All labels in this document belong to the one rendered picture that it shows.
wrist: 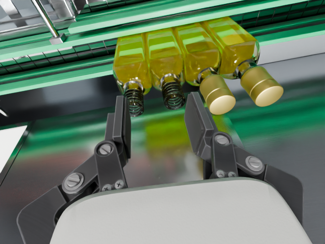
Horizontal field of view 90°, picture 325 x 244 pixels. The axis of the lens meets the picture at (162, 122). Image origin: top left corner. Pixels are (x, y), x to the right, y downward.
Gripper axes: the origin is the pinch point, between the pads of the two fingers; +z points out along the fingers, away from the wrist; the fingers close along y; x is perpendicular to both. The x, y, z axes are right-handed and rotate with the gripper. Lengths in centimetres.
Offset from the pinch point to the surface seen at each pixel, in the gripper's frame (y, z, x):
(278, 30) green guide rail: 31.7, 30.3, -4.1
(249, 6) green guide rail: 19.5, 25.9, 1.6
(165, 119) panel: 3.4, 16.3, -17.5
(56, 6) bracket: -17.5, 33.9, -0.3
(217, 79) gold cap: 8.8, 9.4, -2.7
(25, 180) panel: -24.8, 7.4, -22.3
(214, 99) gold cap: 7.4, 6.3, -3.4
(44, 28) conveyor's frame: -22.0, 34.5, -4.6
